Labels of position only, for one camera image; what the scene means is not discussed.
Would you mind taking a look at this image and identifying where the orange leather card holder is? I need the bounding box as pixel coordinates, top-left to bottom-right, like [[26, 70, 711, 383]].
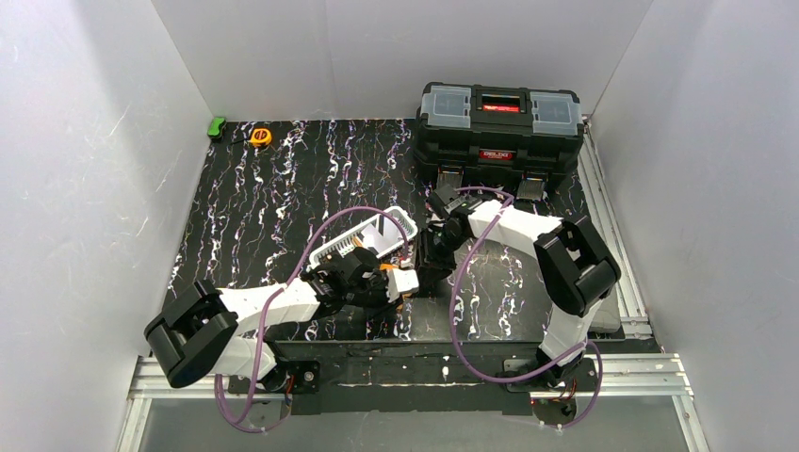
[[377, 262, 414, 304]]

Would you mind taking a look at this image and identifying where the white plastic basket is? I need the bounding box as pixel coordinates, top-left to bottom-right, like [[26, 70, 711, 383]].
[[308, 205, 418, 268]]

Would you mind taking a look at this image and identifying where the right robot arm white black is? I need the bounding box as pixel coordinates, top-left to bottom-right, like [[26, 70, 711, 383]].
[[415, 186, 622, 383]]

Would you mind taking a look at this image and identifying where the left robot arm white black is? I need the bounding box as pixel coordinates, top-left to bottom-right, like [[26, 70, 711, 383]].
[[143, 248, 418, 388]]

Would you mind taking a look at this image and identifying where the white striped card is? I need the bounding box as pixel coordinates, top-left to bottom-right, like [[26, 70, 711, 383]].
[[359, 217, 403, 255]]

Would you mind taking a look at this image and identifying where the black red toolbox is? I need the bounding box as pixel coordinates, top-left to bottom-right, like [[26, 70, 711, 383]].
[[413, 82, 586, 202]]

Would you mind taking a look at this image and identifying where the yellow tape measure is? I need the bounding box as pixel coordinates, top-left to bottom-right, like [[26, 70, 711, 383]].
[[249, 127, 272, 148]]

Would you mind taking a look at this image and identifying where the grey plastic case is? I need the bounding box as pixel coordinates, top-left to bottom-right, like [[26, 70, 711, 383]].
[[589, 278, 621, 334]]

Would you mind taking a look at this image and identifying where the green small object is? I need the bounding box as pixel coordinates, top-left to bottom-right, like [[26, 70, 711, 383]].
[[206, 117, 227, 140]]

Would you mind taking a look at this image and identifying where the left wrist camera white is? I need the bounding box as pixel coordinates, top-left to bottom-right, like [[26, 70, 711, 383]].
[[385, 267, 420, 304]]

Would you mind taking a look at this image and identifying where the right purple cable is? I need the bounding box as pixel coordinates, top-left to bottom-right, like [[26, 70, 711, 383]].
[[448, 186, 604, 431]]

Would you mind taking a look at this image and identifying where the purple cable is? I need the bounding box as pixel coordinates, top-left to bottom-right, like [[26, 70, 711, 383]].
[[213, 205, 414, 435], [448, 186, 604, 431]]

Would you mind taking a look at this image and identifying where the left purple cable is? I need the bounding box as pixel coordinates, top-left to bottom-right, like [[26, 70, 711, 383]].
[[213, 205, 414, 435]]

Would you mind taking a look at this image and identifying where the aluminium right rail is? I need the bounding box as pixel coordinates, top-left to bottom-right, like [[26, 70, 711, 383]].
[[578, 115, 648, 323]]

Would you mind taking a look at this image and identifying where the aluminium rail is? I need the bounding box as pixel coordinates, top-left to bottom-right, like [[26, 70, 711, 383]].
[[578, 115, 648, 323], [115, 355, 709, 452]]

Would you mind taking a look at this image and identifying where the aluminium front rail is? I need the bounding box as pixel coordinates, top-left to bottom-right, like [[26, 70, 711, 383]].
[[115, 355, 709, 452]]

